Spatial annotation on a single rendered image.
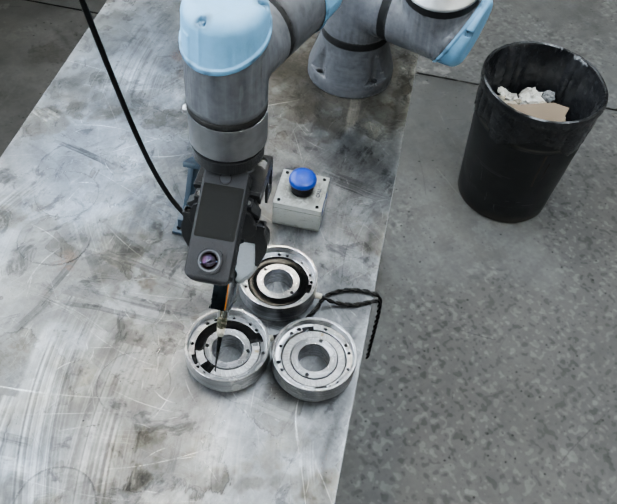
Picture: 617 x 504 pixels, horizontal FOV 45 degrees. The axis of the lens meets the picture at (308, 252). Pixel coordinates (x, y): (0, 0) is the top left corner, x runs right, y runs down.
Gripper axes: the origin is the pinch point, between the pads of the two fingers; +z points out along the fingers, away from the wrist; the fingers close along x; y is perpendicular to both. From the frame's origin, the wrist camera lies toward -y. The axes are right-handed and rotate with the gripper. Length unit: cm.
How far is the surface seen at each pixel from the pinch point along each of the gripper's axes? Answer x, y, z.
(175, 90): 21, 45, 13
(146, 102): 25.2, 40.9, 13.2
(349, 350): -15.7, -0.1, 10.2
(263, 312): -3.8, 3.1, 10.5
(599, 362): -81, 62, 94
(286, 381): -9.0, -6.7, 9.2
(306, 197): -5.5, 22.6, 8.7
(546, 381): -67, 53, 94
